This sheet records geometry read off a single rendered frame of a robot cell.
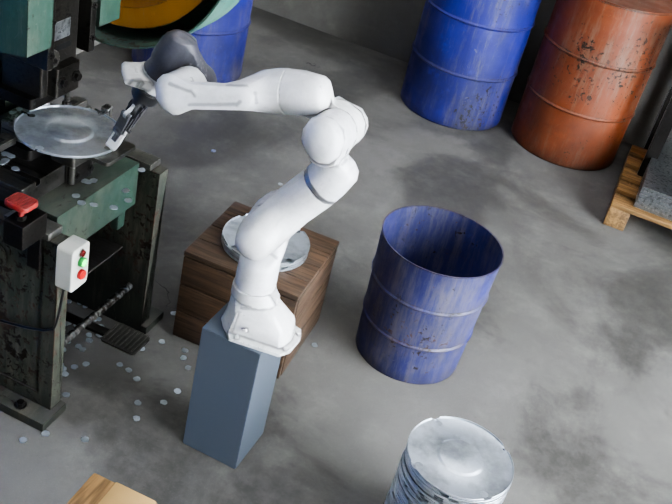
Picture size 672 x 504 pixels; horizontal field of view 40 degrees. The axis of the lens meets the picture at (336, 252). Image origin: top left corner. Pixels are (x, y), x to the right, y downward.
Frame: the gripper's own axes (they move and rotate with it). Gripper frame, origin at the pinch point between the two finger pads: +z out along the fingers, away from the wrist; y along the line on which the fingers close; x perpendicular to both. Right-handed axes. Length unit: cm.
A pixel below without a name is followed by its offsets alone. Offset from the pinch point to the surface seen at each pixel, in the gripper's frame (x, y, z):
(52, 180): 5.8, -9.2, 18.3
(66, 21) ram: 28.1, 2.6, -16.0
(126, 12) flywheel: 26.4, 33.9, -10.1
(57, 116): 18.5, 5.5, 12.7
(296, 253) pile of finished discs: -58, 45, 22
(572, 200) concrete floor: -146, 230, 23
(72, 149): 6.3, -7.0, 7.0
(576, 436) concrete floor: -170, 60, 12
